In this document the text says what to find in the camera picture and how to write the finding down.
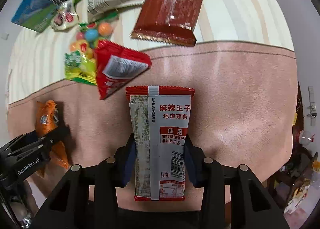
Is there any red white spicy strip packet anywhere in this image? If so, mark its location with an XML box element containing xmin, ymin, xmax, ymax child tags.
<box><xmin>125</xmin><ymin>86</ymin><xmax>195</xmax><ymax>201</ymax></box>

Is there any orange chip bag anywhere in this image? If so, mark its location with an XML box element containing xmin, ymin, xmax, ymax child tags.
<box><xmin>35</xmin><ymin>100</ymin><xmax>70</xmax><ymax>169</ymax></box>

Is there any colourful candy ball bag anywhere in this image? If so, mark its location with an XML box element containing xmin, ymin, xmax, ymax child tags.
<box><xmin>64</xmin><ymin>19</ymin><xmax>114</xmax><ymax>86</ymax></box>

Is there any red white label snack packet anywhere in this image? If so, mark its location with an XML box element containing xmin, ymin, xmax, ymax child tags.
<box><xmin>94</xmin><ymin>40</ymin><xmax>152</xmax><ymax>100</ymax></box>

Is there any small white red snack packet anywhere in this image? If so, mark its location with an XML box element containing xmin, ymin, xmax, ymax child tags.
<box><xmin>50</xmin><ymin>0</ymin><xmax>79</xmax><ymax>31</ymax></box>

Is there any dark red snack packet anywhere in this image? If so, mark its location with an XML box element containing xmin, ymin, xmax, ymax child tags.
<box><xmin>131</xmin><ymin>0</ymin><xmax>203</xmax><ymax>47</ymax></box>

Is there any striped white quilt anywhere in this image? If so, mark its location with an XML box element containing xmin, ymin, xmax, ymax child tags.
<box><xmin>5</xmin><ymin>0</ymin><xmax>293</xmax><ymax>104</ymax></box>

